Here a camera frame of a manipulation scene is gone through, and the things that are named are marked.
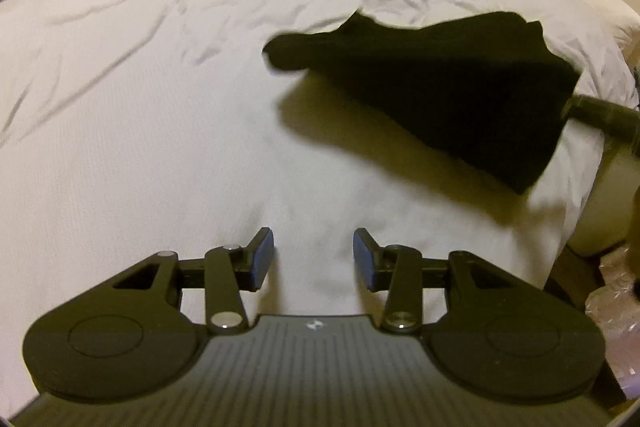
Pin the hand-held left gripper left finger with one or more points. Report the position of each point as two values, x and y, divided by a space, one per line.
264 258

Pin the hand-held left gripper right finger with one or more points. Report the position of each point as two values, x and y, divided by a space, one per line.
364 258

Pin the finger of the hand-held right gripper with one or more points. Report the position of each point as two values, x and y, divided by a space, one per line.
600 114

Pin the white plastic laundry bucket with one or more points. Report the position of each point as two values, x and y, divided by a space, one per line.
610 207

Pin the black garment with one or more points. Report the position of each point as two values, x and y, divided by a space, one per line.
450 97

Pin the grey duvet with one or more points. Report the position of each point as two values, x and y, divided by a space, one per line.
175 107

